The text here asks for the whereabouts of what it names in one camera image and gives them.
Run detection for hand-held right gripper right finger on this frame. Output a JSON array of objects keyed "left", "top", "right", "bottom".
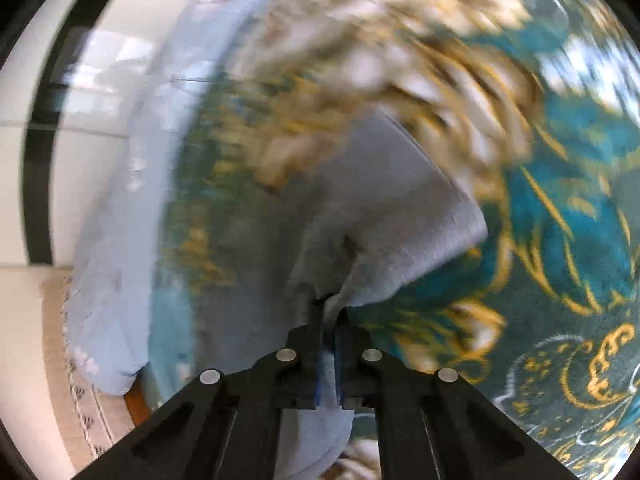
[{"left": 334, "top": 309, "right": 576, "bottom": 480}]

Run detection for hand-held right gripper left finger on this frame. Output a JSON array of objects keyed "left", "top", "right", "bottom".
[{"left": 75, "top": 301, "right": 327, "bottom": 480}]

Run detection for grey knit garment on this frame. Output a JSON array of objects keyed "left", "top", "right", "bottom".
[{"left": 274, "top": 110, "right": 490, "bottom": 480}]

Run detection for light blue floral quilt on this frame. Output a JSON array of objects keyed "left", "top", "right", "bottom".
[{"left": 64, "top": 0, "right": 306, "bottom": 397}]

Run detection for teal floral blanket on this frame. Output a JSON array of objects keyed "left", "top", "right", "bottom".
[{"left": 145, "top": 0, "right": 640, "bottom": 480}]

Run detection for beige patterned rug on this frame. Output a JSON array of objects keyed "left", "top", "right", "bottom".
[{"left": 39, "top": 269, "right": 137, "bottom": 462}]

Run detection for wooden bed frame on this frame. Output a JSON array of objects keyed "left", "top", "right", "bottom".
[{"left": 124, "top": 385, "right": 154, "bottom": 426}]

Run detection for black window frame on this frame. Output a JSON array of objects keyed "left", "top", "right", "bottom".
[{"left": 22, "top": 0, "right": 138, "bottom": 267}]

